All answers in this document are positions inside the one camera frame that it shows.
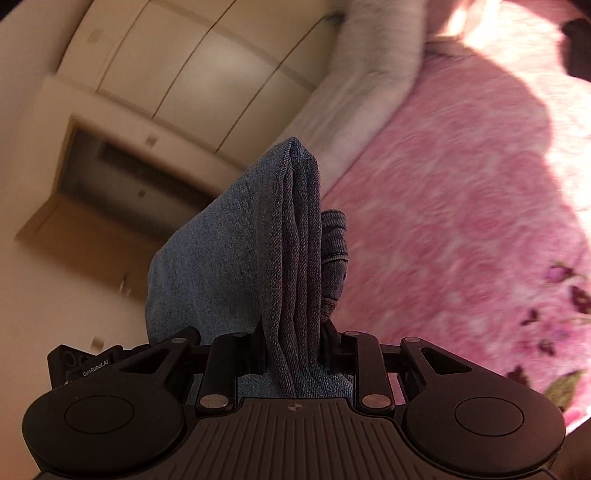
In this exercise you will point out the striped white quilt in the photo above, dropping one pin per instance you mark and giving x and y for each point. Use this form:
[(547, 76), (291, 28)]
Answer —
[(369, 92)]

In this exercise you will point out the wooden door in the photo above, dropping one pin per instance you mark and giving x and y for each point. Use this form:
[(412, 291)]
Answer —
[(78, 240)]

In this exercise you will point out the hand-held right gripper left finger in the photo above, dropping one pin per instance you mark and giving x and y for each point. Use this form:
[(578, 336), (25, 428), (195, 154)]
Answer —
[(226, 360)]

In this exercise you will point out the pink floral bed blanket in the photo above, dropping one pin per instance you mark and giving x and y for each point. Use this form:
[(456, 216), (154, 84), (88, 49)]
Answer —
[(461, 207)]

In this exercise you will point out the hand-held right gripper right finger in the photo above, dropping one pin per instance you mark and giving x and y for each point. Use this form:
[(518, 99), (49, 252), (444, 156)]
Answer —
[(330, 353)]

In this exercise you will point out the cream wardrobe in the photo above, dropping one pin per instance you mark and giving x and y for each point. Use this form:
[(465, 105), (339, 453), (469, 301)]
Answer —
[(184, 69)]

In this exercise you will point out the black garment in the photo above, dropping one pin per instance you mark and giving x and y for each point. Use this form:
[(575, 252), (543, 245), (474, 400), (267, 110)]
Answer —
[(579, 50)]

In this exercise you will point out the blue jeans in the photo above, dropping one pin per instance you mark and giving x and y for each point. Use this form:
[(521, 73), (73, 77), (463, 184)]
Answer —
[(221, 240)]

